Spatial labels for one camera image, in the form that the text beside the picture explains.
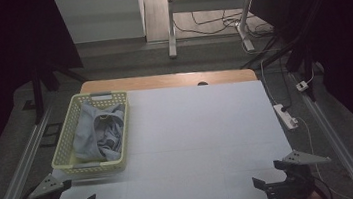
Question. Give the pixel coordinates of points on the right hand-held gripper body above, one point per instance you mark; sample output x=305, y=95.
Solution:
x=296, y=183

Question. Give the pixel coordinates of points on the yellow plastic basket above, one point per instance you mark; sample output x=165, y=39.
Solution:
x=62, y=149

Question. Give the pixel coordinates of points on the grey cloth garment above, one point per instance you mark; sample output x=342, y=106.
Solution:
x=84, y=136

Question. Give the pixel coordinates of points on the white power strip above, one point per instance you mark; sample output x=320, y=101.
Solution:
x=283, y=116

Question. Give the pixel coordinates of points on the dark floor plate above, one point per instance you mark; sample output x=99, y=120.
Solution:
x=51, y=135

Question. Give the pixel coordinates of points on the white table mat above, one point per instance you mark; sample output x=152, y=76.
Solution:
x=202, y=137

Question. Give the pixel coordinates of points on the white adapter box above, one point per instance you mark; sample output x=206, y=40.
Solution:
x=302, y=85

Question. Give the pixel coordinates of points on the black metal stand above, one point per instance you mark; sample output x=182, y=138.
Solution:
x=37, y=95
x=303, y=48

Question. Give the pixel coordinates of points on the wooden table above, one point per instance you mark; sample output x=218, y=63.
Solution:
x=162, y=80

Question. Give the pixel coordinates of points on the white cabinet panel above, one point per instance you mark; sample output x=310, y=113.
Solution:
x=101, y=17

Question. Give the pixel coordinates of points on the white-legged desk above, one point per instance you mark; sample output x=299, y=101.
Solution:
x=171, y=29

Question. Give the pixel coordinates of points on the aluminium rail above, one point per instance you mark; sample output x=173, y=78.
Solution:
x=333, y=142
x=18, y=174

